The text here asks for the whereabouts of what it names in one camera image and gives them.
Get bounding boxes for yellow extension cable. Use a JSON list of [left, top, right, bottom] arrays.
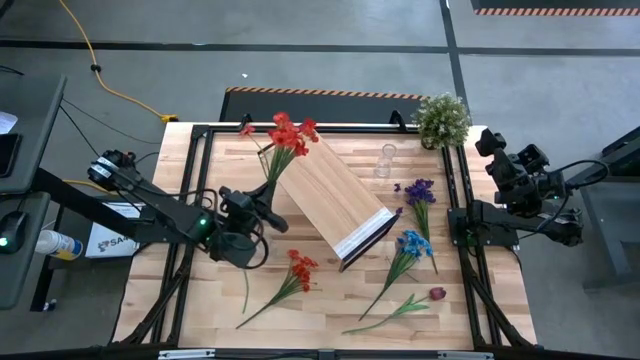
[[57, 0, 179, 125]]

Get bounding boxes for white printed cardboard box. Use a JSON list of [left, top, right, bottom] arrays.
[[84, 201, 147, 259]]

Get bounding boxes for dark red artificial tulip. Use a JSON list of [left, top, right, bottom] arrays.
[[342, 286, 448, 336]]

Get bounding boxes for potted green plant white blossoms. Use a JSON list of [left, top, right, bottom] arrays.
[[412, 92, 472, 151]]

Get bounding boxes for white paper sheet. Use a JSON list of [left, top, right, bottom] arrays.
[[0, 110, 19, 135]]

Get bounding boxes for black smartphone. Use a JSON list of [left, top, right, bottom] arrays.
[[0, 132, 24, 179]]

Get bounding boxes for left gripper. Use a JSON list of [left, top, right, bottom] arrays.
[[218, 180, 290, 236]]

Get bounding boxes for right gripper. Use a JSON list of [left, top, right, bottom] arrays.
[[474, 127, 569, 217]]

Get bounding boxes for black computer mouse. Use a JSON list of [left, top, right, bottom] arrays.
[[0, 210, 29, 255]]

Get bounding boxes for clear glass vase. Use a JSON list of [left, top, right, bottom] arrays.
[[373, 143, 399, 180]]

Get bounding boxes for blue artificial flower bunch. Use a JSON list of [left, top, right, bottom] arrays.
[[357, 229, 435, 322]]

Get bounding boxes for grey desk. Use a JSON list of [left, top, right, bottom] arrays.
[[0, 74, 69, 311]]

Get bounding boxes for wooden shelf black metal frame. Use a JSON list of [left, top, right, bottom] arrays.
[[257, 130, 401, 274]]

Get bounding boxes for grey metal stand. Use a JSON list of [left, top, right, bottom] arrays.
[[554, 124, 640, 291]]

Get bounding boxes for white spray can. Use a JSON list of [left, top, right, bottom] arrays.
[[34, 229, 84, 262]]

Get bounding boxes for black hazard-striped floor mat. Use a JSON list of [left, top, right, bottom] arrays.
[[469, 0, 640, 17], [219, 86, 431, 124]]

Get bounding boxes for black metal beam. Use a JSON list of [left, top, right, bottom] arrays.
[[29, 167, 151, 241]]

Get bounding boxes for red artificial flower bunch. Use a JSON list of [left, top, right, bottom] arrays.
[[238, 111, 321, 189], [234, 248, 321, 330]]

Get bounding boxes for purple artificial flower bunch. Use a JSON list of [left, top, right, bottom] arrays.
[[392, 178, 440, 275]]

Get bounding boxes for black floor cable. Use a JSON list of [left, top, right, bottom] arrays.
[[59, 97, 162, 157]]

